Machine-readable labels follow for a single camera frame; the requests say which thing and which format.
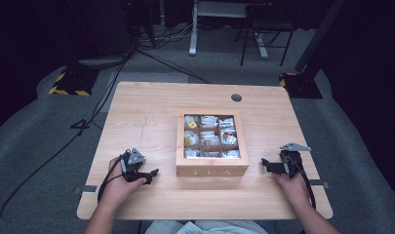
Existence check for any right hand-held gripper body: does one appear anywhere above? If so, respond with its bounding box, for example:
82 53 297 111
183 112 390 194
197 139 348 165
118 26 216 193
278 141 312 179

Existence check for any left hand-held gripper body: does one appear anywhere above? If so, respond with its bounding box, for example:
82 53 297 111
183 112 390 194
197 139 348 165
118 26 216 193
119 147 147 183

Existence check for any wooden tea box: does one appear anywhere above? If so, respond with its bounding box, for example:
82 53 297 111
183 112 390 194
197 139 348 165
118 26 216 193
175 108 251 178

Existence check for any person's right hand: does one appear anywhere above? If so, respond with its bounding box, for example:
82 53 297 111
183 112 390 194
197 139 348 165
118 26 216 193
271 172 312 210

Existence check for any person's left hand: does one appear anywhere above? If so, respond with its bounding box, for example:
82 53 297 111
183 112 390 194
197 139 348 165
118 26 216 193
99 156 147 210

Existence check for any group of tea bags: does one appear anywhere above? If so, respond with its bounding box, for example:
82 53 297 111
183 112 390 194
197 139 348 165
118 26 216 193
183 114 242 159

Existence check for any person's light blue clothing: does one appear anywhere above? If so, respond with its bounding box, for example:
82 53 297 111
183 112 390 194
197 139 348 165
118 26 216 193
143 219 278 234

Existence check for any yellow black striped stand base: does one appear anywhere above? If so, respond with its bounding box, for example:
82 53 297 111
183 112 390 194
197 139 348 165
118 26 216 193
48 65 100 98
278 71 324 99

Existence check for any black slanted stand pole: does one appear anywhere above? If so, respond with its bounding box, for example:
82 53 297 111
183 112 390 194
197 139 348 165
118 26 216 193
294 0 348 74

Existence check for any black chair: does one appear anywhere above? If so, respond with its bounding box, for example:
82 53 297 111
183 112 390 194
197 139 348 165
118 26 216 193
233 2 297 67

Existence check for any right hand-held gripper black cable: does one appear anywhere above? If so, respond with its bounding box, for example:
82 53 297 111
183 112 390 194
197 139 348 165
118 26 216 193
281 152 317 210

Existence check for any hand-held gripper black cable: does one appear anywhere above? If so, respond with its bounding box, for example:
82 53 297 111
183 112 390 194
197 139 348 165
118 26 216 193
97 149 132 203
281 152 317 210

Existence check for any grey metal table bracket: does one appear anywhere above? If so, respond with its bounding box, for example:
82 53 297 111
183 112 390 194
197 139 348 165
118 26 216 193
73 184 99 196
309 178 331 190

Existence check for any left hand-held gripper black cable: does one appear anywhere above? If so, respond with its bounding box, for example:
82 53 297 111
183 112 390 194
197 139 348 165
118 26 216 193
97 149 132 203

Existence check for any long black floor cable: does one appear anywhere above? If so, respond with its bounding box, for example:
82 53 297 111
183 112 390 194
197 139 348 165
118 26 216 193
0 52 135 234

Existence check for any bundle of floor cables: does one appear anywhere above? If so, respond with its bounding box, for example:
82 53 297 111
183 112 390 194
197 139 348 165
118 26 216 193
136 19 199 51

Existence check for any white desk frame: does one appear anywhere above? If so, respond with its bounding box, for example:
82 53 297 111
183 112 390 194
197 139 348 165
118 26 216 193
188 0 271 59

